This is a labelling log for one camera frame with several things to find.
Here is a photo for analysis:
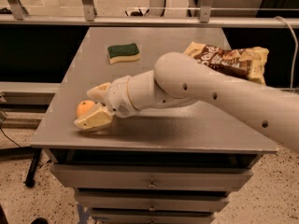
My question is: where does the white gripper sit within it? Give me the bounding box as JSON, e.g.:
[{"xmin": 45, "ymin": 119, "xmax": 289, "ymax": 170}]
[{"xmin": 74, "ymin": 76, "xmax": 138, "ymax": 130}]

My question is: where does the orange fruit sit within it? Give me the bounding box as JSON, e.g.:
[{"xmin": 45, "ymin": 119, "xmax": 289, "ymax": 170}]
[{"xmin": 76, "ymin": 100, "xmax": 95, "ymax": 118}]

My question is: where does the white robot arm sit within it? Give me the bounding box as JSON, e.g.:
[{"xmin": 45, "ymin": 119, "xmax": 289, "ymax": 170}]
[{"xmin": 74, "ymin": 52, "xmax": 299, "ymax": 151}]

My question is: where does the green and yellow sponge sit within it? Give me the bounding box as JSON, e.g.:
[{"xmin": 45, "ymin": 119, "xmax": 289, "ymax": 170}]
[{"xmin": 107, "ymin": 43, "xmax": 140, "ymax": 64}]

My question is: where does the black stand leg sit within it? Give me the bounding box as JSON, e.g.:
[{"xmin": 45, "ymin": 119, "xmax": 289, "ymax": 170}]
[{"xmin": 24, "ymin": 148, "xmax": 41, "ymax": 188}]

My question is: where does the grey drawer cabinet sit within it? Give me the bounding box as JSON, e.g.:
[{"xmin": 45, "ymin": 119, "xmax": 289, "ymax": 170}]
[{"xmin": 32, "ymin": 27, "xmax": 277, "ymax": 224}]

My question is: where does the top drawer metal knob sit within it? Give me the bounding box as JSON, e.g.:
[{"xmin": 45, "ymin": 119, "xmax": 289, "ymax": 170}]
[{"xmin": 148, "ymin": 180, "xmax": 156, "ymax": 189}]

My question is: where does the drawer metal knob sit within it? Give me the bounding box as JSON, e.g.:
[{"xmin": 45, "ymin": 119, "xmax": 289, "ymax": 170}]
[
  {"xmin": 148, "ymin": 205, "xmax": 156, "ymax": 212},
  {"xmin": 148, "ymin": 180, "xmax": 156, "ymax": 189}
]

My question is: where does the brown snack chip bag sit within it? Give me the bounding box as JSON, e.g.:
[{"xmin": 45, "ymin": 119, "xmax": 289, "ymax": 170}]
[{"xmin": 184, "ymin": 42, "xmax": 269, "ymax": 85}]

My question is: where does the black floor cable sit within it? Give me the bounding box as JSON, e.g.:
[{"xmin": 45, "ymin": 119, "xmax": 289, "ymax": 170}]
[{"xmin": 0, "ymin": 126, "xmax": 22, "ymax": 148}]

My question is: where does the metal railing frame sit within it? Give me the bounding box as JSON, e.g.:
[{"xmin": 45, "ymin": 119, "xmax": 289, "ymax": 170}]
[{"xmin": 0, "ymin": 0, "xmax": 299, "ymax": 28}]

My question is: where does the white cable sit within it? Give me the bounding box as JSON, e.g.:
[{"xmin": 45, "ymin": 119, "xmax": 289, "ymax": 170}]
[{"xmin": 274, "ymin": 15, "xmax": 299, "ymax": 93}]

